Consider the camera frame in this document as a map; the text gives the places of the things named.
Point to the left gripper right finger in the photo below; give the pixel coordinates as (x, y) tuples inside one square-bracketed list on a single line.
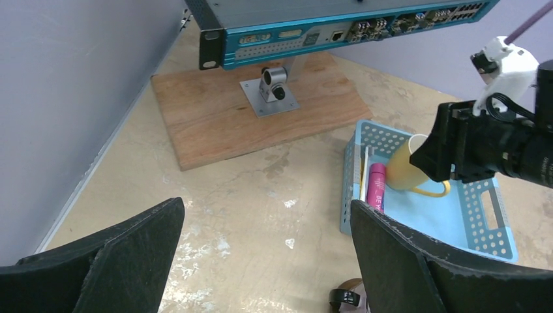
[(404, 270)]

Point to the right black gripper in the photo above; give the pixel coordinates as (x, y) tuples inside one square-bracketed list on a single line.
[(477, 147)]

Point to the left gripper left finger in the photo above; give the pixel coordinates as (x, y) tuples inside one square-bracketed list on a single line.
[(123, 268)]

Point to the yellow mug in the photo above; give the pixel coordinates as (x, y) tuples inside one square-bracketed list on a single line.
[(402, 175)]

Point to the purple translucent cup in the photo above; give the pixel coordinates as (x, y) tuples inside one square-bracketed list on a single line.
[(349, 296)]

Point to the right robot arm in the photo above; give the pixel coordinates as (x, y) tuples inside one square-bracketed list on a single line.
[(536, 163)]

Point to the wooden base board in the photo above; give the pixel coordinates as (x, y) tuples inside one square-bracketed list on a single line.
[(209, 119)]

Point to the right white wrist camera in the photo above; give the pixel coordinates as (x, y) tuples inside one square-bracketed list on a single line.
[(505, 68)]

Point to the metal stand bracket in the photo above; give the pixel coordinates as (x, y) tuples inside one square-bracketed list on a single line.
[(270, 94)]

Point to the grey network switch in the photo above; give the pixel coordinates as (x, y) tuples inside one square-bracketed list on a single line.
[(245, 32)]

